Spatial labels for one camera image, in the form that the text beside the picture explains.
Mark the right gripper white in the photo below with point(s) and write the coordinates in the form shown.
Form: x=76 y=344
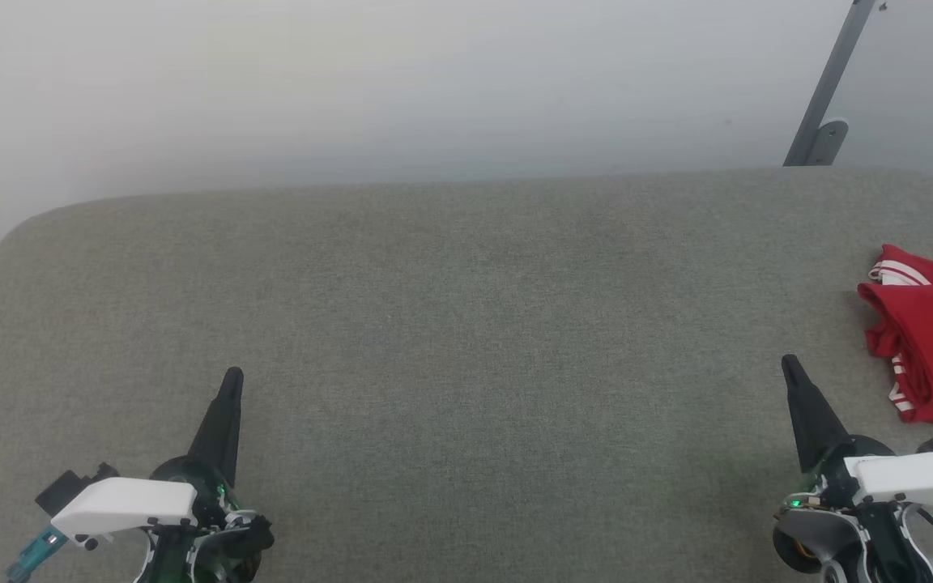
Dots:
x=912 y=478

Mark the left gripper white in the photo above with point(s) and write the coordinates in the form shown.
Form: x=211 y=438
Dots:
x=126 y=502

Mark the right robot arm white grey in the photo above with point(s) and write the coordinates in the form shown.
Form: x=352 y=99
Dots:
x=847 y=542

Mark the grey fabric sofa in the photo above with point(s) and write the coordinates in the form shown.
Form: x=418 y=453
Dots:
x=466 y=364

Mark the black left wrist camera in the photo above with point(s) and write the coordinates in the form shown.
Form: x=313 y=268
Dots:
x=70 y=486

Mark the grey metal post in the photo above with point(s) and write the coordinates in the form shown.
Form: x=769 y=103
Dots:
x=827 y=89

